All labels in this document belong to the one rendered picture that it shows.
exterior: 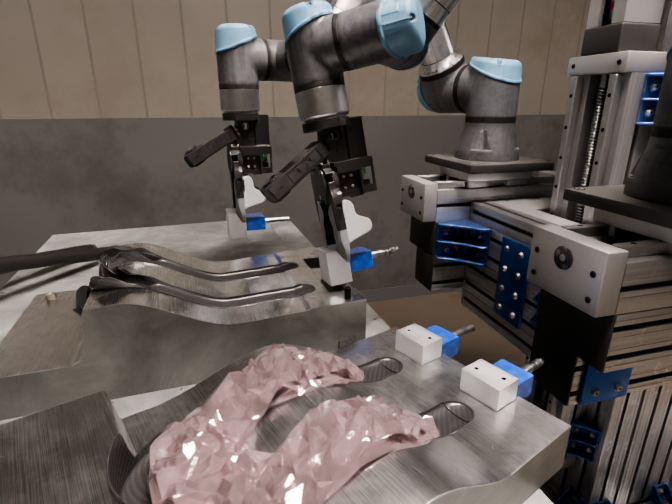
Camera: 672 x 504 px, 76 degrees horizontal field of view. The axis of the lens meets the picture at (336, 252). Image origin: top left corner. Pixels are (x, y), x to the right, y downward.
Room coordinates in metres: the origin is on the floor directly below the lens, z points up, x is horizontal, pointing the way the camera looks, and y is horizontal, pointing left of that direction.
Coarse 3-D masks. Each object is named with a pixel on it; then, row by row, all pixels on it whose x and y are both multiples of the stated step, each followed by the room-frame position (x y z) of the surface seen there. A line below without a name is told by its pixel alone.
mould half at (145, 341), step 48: (192, 288) 0.61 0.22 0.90; (240, 288) 0.65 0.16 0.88; (48, 336) 0.53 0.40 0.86; (96, 336) 0.47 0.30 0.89; (144, 336) 0.49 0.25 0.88; (192, 336) 0.51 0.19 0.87; (240, 336) 0.53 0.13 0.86; (288, 336) 0.55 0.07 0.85; (336, 336) 0.57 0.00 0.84; (0, 384) 0.44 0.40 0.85; (48, 384) 0.45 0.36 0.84; (96, 384) 0.47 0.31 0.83; (144, 384) 0.49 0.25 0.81
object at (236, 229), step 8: (232, 208) 0.90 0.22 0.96; (232, 216) 0.86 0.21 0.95; (248, 216) 0.88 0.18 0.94; (256, 216) 0.88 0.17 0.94; (264, 216) 0.89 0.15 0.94; (288, 216) 0.92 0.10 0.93; (232, 224) 0.86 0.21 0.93; (240, 224) 0.86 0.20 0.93; (248, 224) 0.87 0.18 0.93; (256, 224) 0.88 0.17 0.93; (264, 224) 0.88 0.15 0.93; (232, 232) 0.86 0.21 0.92; (240, 232) 0.86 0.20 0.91
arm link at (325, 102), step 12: (300, 96) 0.65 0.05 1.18; (312, 96) 0.64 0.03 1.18; (324, 96) 0.64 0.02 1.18; (336, 96) 0.65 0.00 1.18; (300, 108) 0.66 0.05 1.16; (312, 108) 0.64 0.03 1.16; (324, 108) 0.64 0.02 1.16; (336, 108) 0.64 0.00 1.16; (348, 108) 0.67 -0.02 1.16; (300, 120) 0.67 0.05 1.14; (312, 120) 0.65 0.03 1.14
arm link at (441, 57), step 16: (448, 32) 1.15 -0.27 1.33; (432, 48) 1.14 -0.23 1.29; (448, 48) 1.14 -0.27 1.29; (432, 64) 1.15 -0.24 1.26; (448, 64) 1.14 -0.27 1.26; (464, 64) 1.16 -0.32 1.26; (432, 80) 1.16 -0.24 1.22; (448, 80) 1.14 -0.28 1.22; (432, 96) 1.18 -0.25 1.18; (448, 96) 1.14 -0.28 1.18; (448, 112) 1.20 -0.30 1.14
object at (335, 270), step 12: (324, 252) 0.63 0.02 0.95; (336, 252) 0.63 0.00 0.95; (360, 252) 0.64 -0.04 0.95; (372, 252) 0.67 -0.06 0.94; (384, 252) 0.67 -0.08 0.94; (324, 264) 0.64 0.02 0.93; (336, 264) 0.62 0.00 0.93; (348, 264) 0.63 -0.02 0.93; (360, 264) 0.64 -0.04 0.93; (372, 264) 0.64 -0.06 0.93; (324, 276) 0.65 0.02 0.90; (336, 276) 0.62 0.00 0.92; (348, 276) 0.63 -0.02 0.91
